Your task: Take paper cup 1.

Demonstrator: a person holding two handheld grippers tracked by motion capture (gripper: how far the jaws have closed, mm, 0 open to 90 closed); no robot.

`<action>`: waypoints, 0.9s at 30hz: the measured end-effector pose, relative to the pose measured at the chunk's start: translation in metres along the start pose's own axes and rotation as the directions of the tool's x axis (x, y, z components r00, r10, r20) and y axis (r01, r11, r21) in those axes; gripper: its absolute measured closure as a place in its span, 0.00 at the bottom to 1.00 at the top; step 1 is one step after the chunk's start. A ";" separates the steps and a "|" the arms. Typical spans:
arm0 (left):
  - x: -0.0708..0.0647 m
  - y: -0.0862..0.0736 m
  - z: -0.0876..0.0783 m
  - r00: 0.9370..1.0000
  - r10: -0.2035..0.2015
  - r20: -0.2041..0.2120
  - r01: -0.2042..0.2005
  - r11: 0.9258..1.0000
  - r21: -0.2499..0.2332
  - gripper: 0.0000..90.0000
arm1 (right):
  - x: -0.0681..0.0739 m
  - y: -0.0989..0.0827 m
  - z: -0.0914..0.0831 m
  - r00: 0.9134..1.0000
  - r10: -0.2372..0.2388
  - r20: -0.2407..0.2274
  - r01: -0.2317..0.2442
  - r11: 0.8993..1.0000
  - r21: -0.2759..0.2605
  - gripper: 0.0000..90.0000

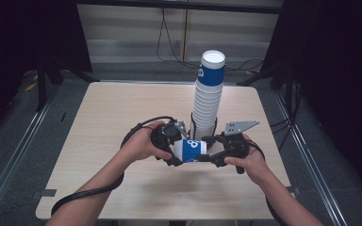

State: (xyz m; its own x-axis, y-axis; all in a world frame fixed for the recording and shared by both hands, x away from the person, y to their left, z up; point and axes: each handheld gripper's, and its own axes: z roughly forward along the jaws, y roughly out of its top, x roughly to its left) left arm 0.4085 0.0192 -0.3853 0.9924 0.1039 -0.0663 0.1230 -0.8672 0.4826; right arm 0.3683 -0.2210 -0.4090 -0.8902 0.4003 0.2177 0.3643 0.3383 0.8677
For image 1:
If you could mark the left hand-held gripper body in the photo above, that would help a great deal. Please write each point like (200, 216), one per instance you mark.
(167, 135)

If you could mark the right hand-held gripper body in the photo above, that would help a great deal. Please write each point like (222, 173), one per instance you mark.
(234, 146)

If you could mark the blue print paper cup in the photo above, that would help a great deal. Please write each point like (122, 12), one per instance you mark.
(190, 151)

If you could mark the stack of white paper cups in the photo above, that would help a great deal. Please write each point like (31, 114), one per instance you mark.
(208, 103)

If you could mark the person's right hand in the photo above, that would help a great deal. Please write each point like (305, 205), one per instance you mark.
(254, 163)

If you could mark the person's left hand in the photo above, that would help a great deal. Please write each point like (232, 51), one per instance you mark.
(138, 146)

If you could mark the black metal stand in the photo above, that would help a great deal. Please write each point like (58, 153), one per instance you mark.
(41, 88)
(264, 75)

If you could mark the black curtain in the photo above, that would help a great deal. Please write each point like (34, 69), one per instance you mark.
(28, 34)
(333, 78)

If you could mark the grey tape piece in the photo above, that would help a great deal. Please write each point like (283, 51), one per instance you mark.
(48, 192)

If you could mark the yellow tape strip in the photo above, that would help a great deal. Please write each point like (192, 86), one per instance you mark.
(30, 87)

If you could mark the metal floor rail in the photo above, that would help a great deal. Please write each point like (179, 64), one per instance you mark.
(9, 169)
(311, 169)

